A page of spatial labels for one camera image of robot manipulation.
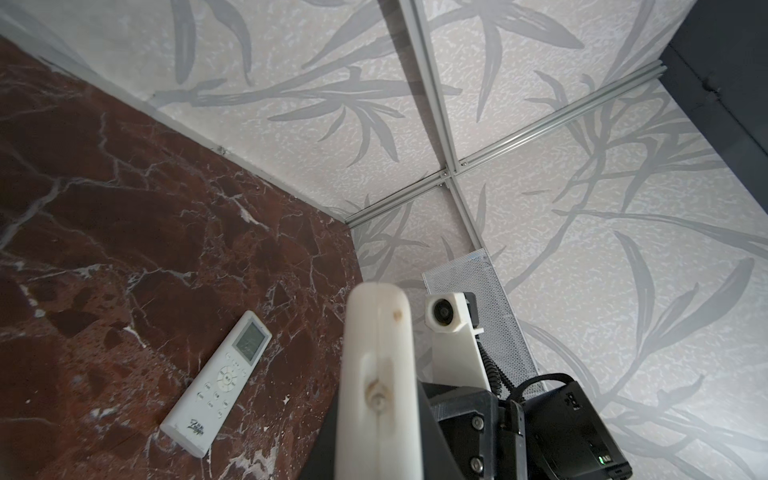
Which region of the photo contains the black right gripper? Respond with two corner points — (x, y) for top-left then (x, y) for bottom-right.
(422, 382), (528, 479)

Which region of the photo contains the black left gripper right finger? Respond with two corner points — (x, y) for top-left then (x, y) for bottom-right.
(417, 381), (464, 480)

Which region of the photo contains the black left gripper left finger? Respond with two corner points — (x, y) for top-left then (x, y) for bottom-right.
(298, 392), (338, 480)

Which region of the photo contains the white remote being unloaded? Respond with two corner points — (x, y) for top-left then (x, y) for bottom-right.
(334, 282), (424, 479)

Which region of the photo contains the white remote with display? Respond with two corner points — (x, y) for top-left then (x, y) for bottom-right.
(160, 311), (272, 458)

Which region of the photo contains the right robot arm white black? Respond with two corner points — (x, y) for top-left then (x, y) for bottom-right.
(419, 380), (633, 479)

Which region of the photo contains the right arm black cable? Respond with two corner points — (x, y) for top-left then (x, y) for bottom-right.
(476, 340), (577, 403)

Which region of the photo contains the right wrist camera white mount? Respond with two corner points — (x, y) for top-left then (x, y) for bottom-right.
(425, 292), (491, 391)

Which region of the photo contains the white wire mesh basket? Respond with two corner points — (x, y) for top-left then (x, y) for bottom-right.
(422, 249), (538, 386)

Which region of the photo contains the aluminium horizontal frame bar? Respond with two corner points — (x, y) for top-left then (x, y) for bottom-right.
(345, 60), (667, 228)

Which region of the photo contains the aluminium frame post right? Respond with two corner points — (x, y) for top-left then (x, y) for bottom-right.
(399, 0), (485, 250)

